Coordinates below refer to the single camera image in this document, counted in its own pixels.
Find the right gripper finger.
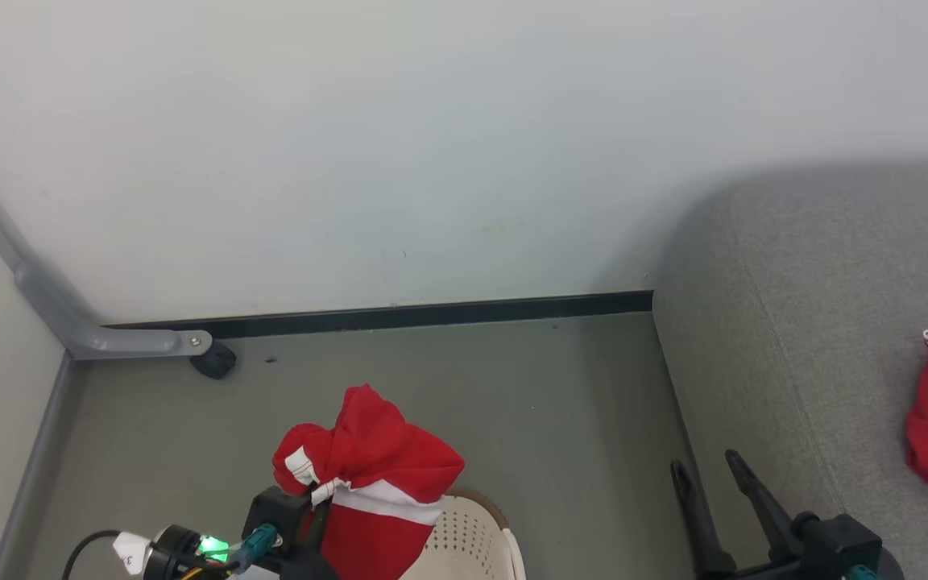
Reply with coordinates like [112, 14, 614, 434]
[724, 449, 803, 561]
[669, 459, 735, 578]

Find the grey skirting board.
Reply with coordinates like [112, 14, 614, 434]
[0, 354, 78, 580]

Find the grey metal frame bar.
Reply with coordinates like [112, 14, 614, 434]
[0, 137, 213, 361]

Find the cream perforated laundry basket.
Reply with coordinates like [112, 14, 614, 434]
[400, 487, 527, 580]

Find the white paper tag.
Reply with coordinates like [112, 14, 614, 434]
[113, 532, 151, 575]

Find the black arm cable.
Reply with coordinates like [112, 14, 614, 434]
[61, 529, 123, 580]

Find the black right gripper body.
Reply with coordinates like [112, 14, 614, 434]
[702, 512, 905, 580]

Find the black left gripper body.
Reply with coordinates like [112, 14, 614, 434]
[242, 487, 341, 580]

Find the black caster wheel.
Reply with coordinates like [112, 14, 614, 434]
[190, 340, 238, 380]

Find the grey fabric sofa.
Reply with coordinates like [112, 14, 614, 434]
[652, 161, 928, 580]

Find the black skirting board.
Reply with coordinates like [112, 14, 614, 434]
[101, 291, 654, 339]

